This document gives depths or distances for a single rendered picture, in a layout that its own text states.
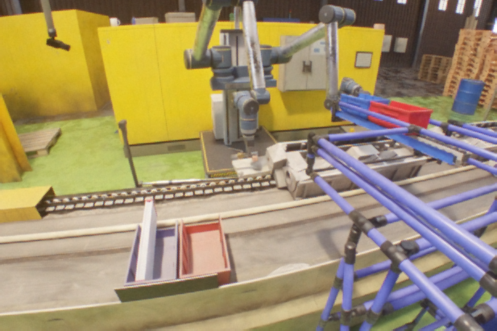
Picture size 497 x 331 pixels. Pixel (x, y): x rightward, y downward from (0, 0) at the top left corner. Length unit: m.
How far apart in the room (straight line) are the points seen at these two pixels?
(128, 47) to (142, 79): 0.43
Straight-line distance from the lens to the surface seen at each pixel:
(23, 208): 1.79
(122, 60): 3.47
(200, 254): 1.21
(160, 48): 3.37
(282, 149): 1.56
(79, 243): 1.49
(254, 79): 1.66
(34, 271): 1.49
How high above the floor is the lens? 1.69
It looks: 26 degrees down
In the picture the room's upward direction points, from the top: straight up
